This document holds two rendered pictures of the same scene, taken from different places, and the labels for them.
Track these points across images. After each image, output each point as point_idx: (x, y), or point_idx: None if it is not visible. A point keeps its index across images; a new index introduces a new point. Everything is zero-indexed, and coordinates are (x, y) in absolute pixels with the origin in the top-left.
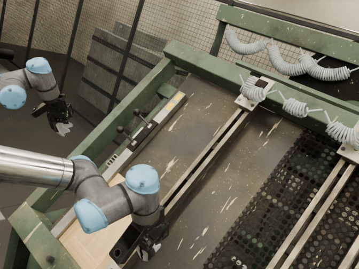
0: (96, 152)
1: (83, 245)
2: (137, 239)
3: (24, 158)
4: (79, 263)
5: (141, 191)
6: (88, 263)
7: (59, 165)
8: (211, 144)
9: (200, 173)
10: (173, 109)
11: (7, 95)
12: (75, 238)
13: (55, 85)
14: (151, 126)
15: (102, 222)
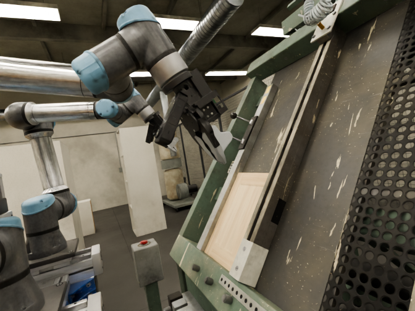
0: (224, 174)
1: (223, 246)
2: (173, 107)
3: (42, 61)
4: (222, 264)
5: (128, 20)
6: (229, 260)
7: None
8: (305, 86)
9: (304, 113)
10: (268, 100)
11: (99, 104)
12: (216, 243)
13: (147, 104)
14: (252, 121)
15: (92, 60)
